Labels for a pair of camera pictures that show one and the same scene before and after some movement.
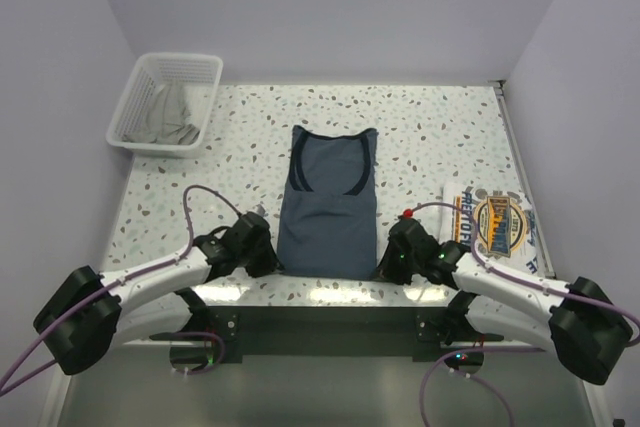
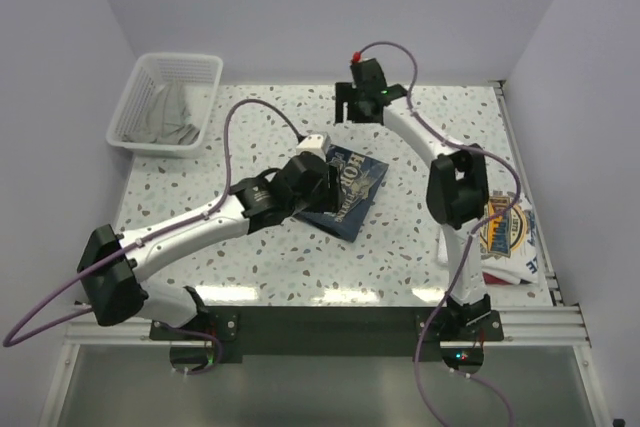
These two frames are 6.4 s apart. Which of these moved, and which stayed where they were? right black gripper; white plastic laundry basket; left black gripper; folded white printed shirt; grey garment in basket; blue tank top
Moved: left black gripper; blue tank top; right black gripper
Stayed: white plastic laundry basket; folded white printed shirt; grey garment in basket
